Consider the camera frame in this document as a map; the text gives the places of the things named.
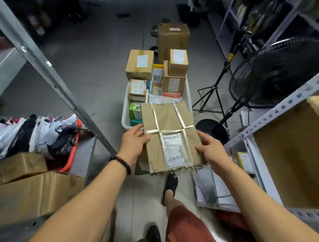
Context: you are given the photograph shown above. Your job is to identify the tall printed floor carton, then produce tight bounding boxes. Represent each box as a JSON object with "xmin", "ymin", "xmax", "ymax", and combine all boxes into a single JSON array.
[{"xmin": 157, "ymin": 23, "xmax": 191, "ymax": 64}]

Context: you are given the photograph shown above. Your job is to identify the dark cluttered goods pile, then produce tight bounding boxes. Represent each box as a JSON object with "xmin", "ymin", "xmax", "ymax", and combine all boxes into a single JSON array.
[{"xmin": 7, "ymin": 0, "xmax": 88, "ymax": 43}]

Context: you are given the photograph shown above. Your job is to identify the white paper sign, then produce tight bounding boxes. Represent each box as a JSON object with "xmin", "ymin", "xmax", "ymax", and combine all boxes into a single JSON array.
[{"xmin": 151, "ymin": 68, "xmax": 165, "ymax": 86}]

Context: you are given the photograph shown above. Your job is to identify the string-tied cardboard parcel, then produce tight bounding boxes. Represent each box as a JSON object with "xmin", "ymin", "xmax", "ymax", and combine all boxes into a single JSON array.
[{"xmin": 140, "ymin": 100, "xmax": 207, "ymax": 174}]

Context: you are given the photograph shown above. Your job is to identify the white perforated metal rack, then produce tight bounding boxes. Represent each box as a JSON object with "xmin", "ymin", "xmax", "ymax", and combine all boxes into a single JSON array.
[{"xmin": 223, "ymin": 72, "xmax": 319, "ymax": 225}]

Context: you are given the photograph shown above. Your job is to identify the white storage rack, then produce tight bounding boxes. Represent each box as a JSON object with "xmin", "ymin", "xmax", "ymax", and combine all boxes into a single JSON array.
[{"xmin": 207, "ymin": 0, "xmax": 319, "ymax": 60}]

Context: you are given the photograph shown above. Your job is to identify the small box with label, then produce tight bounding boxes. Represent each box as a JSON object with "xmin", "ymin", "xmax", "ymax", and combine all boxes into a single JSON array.
[{"xmin": 169, "ymin": 49, "xmax": 189, "ymax": 77}]

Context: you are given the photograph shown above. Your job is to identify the large brown cardboard carton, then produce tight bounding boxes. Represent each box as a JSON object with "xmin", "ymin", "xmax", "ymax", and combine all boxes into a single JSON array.
[{"xmin": 0, "ymin": 172, "xmax": 85, "ymax": 226}]

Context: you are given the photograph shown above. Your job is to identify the squarish white-label cardboard box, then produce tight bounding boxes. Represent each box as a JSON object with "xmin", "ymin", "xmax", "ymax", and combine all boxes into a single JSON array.
[{"xmin": 163, "ymin": 60, "xmax": 187, "ymax": 93}]

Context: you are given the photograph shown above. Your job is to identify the person's left forearm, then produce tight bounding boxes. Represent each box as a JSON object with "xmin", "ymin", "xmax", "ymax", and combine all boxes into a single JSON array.
[{"xmin": 30, "ymin": 159, "xmax": 131, "ymax": 242}]

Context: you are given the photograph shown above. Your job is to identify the person's left hand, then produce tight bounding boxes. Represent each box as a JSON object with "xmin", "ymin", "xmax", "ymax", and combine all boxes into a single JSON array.
[{"xmin": 117, "ymin": 123, "xmax": 151, "ymax": 168}]

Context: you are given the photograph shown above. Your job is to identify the person's black shoe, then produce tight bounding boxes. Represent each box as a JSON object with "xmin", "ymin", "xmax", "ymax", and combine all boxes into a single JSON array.
[
  {"xmin": 146, "ymin": 223, "xmax": 162, "ymax": 242},
  {"xmin": 161, "ymin": 173, "xmax": 179, "ymax": 206}
]

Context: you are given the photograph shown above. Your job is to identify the person's red trouser leg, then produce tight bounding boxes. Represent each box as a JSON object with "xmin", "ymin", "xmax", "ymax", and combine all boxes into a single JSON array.
[{"xmin": 165, "ymin": 205, "xmax": 217, "ymax": 242}]

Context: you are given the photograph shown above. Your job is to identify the black tripod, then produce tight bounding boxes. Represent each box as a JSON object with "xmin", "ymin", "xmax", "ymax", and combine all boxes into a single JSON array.
[{"xmin": 192, "ymin": 25, "xmax": 252, "ymax": 114}]

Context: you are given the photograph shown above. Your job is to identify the dark green cardboard box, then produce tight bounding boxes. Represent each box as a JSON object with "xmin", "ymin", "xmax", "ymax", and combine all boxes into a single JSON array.
[{"xmin": 125, "ymin": 49, "xmax": 155, "ymax": 81}]

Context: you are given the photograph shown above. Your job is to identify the big plain cardboard sheet box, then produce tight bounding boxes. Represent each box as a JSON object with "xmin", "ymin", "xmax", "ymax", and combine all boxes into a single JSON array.
[{"xmin": 253, "ymin": 96, "xmax": 319, "ymax": 210}]

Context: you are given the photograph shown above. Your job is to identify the person's right hand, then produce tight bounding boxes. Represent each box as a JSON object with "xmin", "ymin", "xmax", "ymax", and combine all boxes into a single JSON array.
[{"xmin": 195, "ymin": 129, "xmax": 234, "ymax": 171}]

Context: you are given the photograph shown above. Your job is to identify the white plastic basket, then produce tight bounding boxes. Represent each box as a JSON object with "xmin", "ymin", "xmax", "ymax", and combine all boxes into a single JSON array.
[{"xmin": 121, "ymin": 79, "xmax": 193, "ymax": 130}]

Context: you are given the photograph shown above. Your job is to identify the red plastic tray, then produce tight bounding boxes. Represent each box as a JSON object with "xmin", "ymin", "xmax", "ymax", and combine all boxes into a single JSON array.
[{"xmin": 57, "ymin": 119, "xmax": 83, "ymax": 174}]

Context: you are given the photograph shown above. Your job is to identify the grey metal rack frame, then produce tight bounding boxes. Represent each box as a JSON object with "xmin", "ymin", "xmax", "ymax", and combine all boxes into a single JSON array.
[{"xmin": 0, "ymin": 0, "xmax": 118, "ymax": 156}]

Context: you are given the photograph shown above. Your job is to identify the black bin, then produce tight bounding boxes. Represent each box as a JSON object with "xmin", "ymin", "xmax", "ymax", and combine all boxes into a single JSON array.
[{"xmin": 177, "ymin": 4, "xmax": 201, "ymax": 27}]

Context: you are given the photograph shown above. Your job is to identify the black standing fan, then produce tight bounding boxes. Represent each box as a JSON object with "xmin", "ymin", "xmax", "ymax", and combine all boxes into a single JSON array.
[{"xmin": 195, "ymin": 37, "xmax": 319, "ymax": 145}]

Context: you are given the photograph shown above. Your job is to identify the small yellowish box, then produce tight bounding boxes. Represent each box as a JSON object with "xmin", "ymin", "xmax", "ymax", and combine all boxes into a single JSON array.
[{"xmin": 234, "ymin": 151, "xmax": 257, "ymax": 175}]

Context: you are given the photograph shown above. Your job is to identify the taped brown parcel long label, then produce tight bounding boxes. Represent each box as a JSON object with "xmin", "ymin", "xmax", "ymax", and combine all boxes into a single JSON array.
[{"xmin": 151, "ymin": 84, "xmax": 164, "ymax": 96}]

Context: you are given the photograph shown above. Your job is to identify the open brown cardboard box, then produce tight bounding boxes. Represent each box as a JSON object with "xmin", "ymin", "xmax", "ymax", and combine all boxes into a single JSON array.
[{"xmin": 0, "ymin": 152, "xmax": 48, "ymax": 185}]

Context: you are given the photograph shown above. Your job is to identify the dark bead bracelet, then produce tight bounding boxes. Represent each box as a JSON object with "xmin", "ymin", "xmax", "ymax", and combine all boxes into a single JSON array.
[{"xmin": 109, "ymin": 156, "xmax": 132, "ymax": 176}]

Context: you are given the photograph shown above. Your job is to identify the person's right forearm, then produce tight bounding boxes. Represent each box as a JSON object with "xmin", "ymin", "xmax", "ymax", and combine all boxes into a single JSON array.
[{"xmin": 212, "ymin": 159, "xmax": 319, "ymax": 242}]

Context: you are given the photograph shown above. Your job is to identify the grey bubble mailer parcel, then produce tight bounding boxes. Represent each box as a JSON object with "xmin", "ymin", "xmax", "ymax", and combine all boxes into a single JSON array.
[{"xmin": 149, "ymin": 96, "xmax": 182, "ymax": 105}]

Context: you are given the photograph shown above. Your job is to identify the pink red box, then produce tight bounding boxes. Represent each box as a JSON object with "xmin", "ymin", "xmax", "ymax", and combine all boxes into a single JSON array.
[{"xmin": 161, "ymin": 91, "xmax": 182, "ymax": 99}]

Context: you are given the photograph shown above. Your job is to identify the white flat board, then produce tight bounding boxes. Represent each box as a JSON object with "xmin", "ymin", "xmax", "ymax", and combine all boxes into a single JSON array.
[{"xmin": 193, "ymin": 164, "xmax": 241, "ymax": 212}]

